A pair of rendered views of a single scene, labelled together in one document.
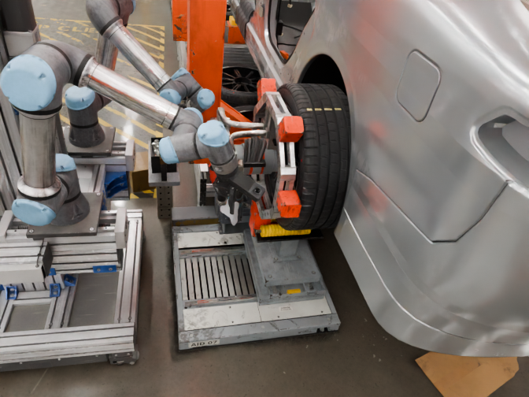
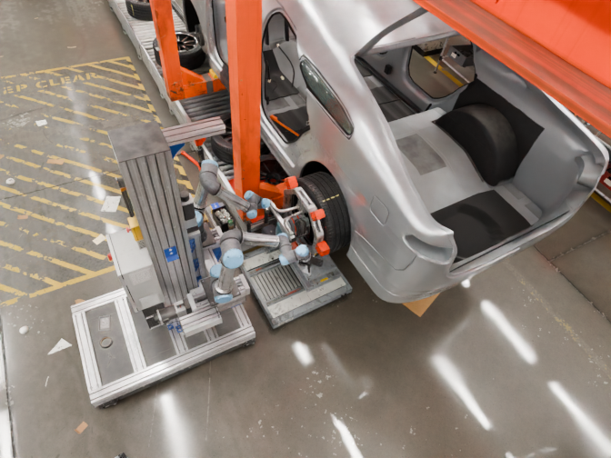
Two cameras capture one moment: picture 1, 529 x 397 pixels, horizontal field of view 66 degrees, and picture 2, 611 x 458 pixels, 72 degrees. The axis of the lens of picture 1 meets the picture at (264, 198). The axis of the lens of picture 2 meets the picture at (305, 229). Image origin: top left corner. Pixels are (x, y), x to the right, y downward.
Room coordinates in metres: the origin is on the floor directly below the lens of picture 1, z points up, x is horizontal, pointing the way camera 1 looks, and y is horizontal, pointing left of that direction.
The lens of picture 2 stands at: (-0.54, 0.66, 3.46)
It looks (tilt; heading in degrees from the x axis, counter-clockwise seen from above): 51 degrees down; 342
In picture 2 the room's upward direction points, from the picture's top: 9 degrees clockwise
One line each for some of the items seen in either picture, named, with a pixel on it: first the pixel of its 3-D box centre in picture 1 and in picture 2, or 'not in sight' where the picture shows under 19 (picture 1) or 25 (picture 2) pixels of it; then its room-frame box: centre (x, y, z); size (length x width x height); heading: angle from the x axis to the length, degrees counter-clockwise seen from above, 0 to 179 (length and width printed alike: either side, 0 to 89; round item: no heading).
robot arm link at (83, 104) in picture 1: (82, 104); (195, 222); (1.53, 0.83, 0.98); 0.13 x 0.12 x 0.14; 171
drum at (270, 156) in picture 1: (253, 158); (294, 223); (1.53, 0.07, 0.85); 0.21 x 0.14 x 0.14; 108
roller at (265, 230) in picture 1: (285, 229); not in sight; (1.47, -0.13, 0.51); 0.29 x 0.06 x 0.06; 108
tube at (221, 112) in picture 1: (242, 111); (284, 202); (1.61, 0.15, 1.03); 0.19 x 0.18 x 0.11; 108
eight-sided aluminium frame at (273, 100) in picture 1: (269, 158); (302, 220); (1.55, 0.01, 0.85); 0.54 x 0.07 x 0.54; 18
